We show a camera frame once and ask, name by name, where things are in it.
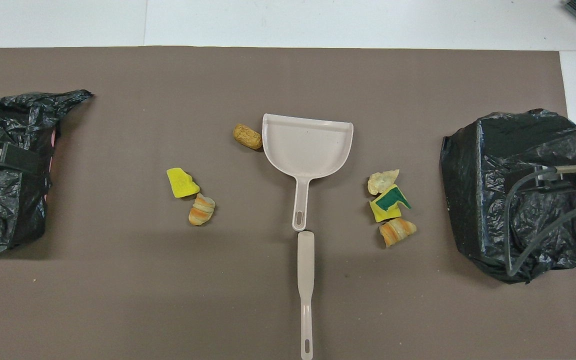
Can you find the plain yellow sponge piece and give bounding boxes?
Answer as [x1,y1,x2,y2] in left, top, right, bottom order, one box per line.
[166,167,201,200]

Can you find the yellow and green sponge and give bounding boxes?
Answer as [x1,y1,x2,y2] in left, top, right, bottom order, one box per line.
[369,183,412,223]

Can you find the pale yellow chip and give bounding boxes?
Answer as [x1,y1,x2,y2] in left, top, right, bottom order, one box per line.
[367,169,400,196]

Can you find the brown toy potato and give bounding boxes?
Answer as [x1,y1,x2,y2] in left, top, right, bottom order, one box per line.
[232,123,263,150]

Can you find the beige plastic dustpan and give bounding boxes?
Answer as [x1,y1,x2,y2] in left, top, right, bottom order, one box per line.
[262,113,355,232]

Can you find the beige brush black bristles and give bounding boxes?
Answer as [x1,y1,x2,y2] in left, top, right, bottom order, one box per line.
[297,230,315,360]

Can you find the pink bin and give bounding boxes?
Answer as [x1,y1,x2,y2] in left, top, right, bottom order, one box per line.
[43,127,60,202]

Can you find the black bag lined bin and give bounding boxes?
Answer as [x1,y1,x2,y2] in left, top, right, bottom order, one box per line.
[440,108,576,285]

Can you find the orange striped toy croissant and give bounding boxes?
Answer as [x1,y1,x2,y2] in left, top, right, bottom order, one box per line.
[379,217,417,248]

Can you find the brown table mat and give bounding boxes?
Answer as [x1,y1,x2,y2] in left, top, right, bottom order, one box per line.
[0,46,576,360]

